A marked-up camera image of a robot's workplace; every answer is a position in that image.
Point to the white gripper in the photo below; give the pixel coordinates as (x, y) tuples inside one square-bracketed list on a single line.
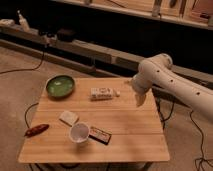
[(140, 85)]

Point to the white sponge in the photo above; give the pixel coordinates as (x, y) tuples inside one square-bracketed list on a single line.
[(69, 118)]

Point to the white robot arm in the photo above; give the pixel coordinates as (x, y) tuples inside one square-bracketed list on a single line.
[(157, 70)]

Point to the white rectangular box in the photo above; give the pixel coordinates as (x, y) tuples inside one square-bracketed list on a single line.
[(103, 93)]

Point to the wooden table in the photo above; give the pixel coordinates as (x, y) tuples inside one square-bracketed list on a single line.
[(136, 132)]

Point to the dark snack bar package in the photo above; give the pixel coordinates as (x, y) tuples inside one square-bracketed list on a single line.
[(99, 135)]

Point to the clear plastic cup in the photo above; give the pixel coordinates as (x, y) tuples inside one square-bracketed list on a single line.
[(79, 133)]

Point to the green bowl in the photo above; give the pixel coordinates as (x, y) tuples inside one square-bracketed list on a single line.
[(60, 86)]

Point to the black device on ledge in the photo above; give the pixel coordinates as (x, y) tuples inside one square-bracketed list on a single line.
[(66, 35)]

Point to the white spray bottle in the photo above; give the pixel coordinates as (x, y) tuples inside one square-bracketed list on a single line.
[(23, 22)]

